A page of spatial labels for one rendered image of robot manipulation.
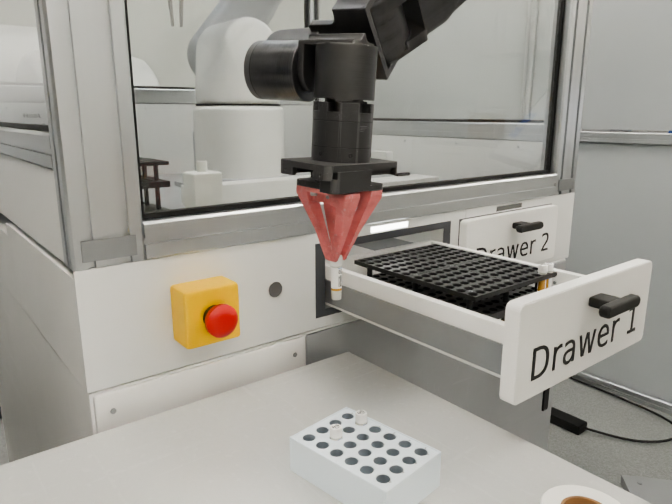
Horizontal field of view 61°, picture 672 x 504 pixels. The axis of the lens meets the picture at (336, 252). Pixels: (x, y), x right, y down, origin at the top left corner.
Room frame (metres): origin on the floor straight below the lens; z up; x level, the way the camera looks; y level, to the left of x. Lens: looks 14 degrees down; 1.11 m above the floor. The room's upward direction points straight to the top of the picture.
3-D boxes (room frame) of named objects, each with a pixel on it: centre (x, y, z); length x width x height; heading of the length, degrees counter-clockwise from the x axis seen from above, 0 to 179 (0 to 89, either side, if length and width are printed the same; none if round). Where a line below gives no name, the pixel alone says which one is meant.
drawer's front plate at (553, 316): (0.62, -0.29, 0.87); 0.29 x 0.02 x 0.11; 128
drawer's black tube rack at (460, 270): (0.78, -0.16, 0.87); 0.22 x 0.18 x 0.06; 38
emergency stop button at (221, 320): (0.63, 0.14, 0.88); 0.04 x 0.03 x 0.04; 128
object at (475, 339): (0.79, -0.16, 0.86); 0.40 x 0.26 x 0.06; 38
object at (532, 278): (0.70, -0.23, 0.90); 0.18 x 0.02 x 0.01; 128
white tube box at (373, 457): (0.49, -0.03, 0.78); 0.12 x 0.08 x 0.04; 46
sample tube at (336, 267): (0.55, 0.00, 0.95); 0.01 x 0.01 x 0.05
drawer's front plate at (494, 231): (1.07, -0.34, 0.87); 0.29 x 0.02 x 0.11; 128
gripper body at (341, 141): (0.55, -0.01, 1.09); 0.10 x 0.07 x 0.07; 137
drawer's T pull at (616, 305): (0.60, -0.31, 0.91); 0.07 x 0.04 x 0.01; 128
